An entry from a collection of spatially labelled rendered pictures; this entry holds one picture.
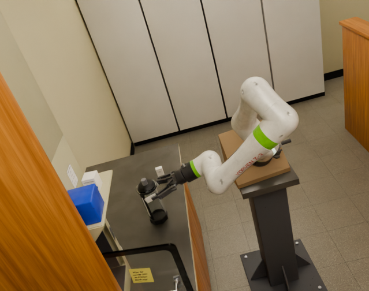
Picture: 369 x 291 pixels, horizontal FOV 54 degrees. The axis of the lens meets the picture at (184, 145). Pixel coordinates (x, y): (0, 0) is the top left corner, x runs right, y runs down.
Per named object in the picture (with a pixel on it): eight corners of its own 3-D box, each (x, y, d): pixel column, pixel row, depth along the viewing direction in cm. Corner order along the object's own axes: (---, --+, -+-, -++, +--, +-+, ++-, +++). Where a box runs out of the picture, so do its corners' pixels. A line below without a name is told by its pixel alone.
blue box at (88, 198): (72, 229, 118) (60, 209, 113) (77, 209, 127) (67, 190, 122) (101, 222, 117) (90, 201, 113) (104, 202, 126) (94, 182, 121)
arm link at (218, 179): (265, 133, 160) (248, 126, 153) (276, 152, 152) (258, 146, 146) (215, 181, 178) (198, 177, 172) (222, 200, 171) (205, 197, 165)
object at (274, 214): (300, 239, 278) (287, 143, 232) (328, 293, 237) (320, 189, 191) (239, 256, 280) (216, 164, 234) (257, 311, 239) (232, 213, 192)
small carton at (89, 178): (87, 193, 133) (81, 181, 130) (90, 185, 138) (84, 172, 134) (100, 190, 133) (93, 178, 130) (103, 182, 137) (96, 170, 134)
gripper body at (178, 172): (179, 164, 181) (164, 172, 183) (181, 174, 174) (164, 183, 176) (187, 175, 185) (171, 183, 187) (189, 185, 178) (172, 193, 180)
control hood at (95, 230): (81, 255, 122) (69, 234, 116) (94, 194, 149) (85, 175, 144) (114, 246, 121) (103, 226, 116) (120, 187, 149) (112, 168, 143)
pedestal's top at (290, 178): (280, 153, 225) (279, 148, 223) (299, 183, 198) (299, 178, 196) (230, 167, 226) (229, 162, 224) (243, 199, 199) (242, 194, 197)
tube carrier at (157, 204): (149, 226, 188) (135, 195, 177) (149, 212, 197) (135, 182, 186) (168, 221, 187) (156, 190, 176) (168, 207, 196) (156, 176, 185)
